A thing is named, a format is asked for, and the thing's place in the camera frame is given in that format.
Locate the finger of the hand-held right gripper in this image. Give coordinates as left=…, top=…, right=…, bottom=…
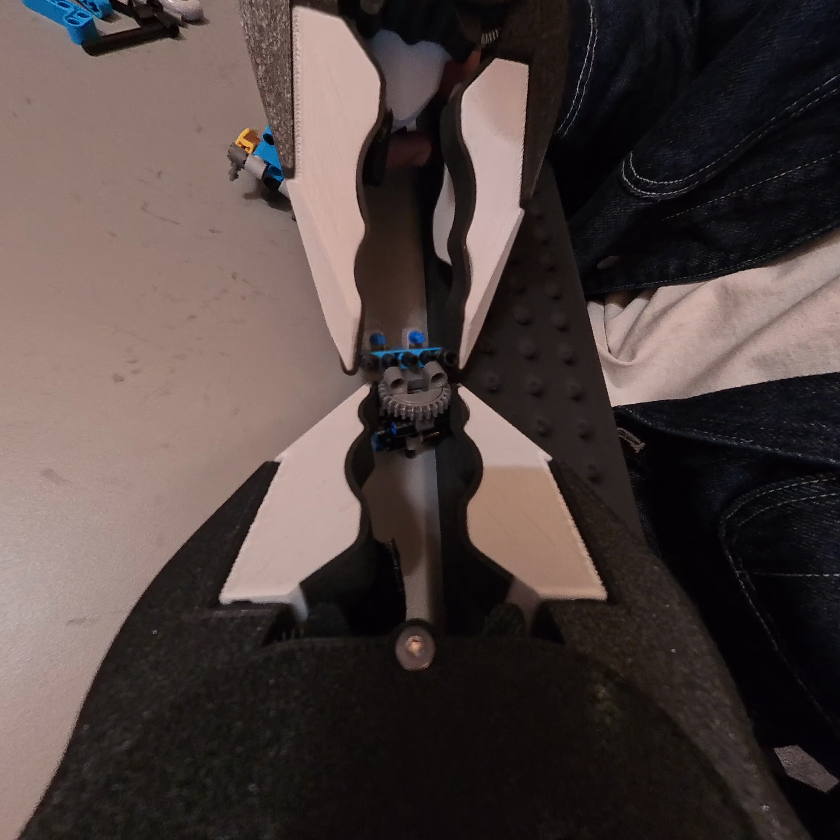
left=292, top=7, right=388, bottom=371
left=434, top=56, right=530, bottom=368

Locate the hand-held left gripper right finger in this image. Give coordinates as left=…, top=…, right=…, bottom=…
left=456, top=388, right=609, bottom=607

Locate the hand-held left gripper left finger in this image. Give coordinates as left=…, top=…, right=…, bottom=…
left=220, top=388, right=378, bottom=609

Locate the blue yellow brick assembly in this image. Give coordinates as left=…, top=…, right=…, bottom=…
left=227, top=125, right=292, bottom=198

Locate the black gear brick assembly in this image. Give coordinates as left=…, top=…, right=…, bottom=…
left=365, top=326, right=458, bottom=458

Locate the person's right forearm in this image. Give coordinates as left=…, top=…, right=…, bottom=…
left=552, top=0, right=840, bottom=198

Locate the grey desk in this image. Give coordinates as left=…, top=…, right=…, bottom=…
left=0, top=0, right=447, bottom=840

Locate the person's right hand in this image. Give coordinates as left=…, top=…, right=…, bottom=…
left=388, top=129, right=441, bottom=169

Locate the black studded mat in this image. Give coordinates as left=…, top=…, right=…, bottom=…
left=440, top=171, right=644, bottom=539

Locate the person's denim jacket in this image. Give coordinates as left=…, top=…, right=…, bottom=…
left=565, top=79, right=840, bottom=795

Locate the pile of small brick parts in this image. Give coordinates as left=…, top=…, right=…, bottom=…
left=20, top=0, right=207, bottom=57

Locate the person's white shirt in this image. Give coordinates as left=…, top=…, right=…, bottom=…
left=584, top=237, right=840, bottom=408

